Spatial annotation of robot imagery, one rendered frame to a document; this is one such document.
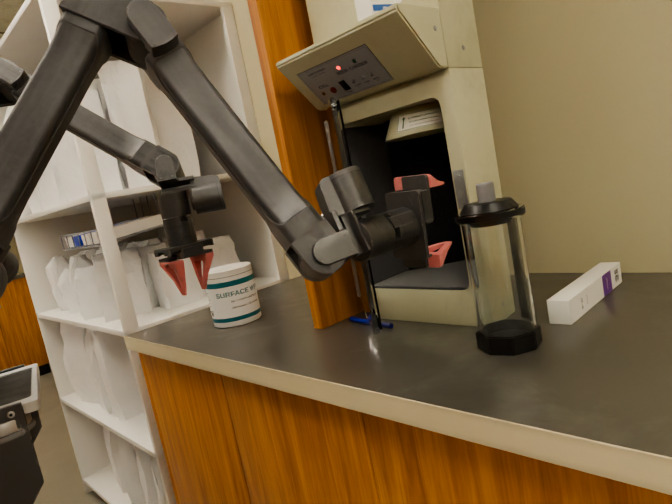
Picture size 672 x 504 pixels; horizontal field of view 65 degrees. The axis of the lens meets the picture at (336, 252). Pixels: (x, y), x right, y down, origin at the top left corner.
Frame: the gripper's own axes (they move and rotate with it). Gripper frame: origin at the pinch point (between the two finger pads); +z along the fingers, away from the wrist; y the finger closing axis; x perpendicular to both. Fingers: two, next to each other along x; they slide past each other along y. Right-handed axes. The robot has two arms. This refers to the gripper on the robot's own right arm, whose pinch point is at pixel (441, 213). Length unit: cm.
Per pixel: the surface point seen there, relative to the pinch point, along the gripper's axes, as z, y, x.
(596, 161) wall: 55, 1, -2
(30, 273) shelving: -14, -17, 225
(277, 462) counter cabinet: -16, -48, 38
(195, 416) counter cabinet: -17, -47, 72
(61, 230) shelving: 4, -1, 227
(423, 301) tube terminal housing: 11.4, -19.8, 16.0
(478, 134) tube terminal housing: 18.1, 11.3, 3.1
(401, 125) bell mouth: 13.9, 15.5, 17.2
